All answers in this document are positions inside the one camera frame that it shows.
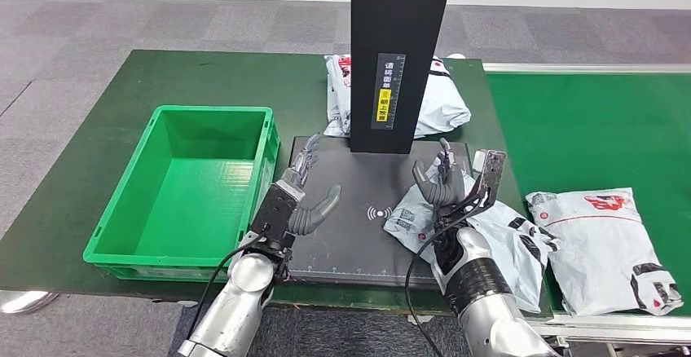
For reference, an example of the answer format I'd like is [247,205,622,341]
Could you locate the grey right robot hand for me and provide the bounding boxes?
[411,137,469,219]

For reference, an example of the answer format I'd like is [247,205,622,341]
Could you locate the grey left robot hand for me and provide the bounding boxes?
[280,133,343,237]

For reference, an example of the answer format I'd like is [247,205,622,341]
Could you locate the white poly mailer parcel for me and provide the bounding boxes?
[323,53,473,139]
[526,187,685,318]
[383,157,560,315]

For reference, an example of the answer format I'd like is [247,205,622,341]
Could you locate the black inbound scanner machine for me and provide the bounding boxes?
[280,0,476,291]

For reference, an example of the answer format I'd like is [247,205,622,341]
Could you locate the green conveyor belt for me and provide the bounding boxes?
[486,73,691,318]

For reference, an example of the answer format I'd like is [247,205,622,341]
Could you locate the green plastic crate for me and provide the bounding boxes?
[82,104,282,283]

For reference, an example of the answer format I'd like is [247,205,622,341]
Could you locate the shiny metal floor base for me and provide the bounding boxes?
[0,291,59,315]

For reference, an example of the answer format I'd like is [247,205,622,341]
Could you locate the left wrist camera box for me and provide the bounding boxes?
[249,180,306,253]

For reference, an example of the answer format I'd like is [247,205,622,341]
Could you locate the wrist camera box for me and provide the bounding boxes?
[249,180,306,253]
[436,149,508,231]

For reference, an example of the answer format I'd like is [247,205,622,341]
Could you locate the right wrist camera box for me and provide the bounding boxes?
[436,149,508,231]

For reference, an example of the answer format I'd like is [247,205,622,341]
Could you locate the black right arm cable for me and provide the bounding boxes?
[403,219,471,357]

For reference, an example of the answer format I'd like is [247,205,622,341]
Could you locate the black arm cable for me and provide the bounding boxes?
[186,236,266,339]
[403,219,471,357]

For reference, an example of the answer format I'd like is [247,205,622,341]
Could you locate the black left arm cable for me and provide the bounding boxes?
[186,236,266,339]

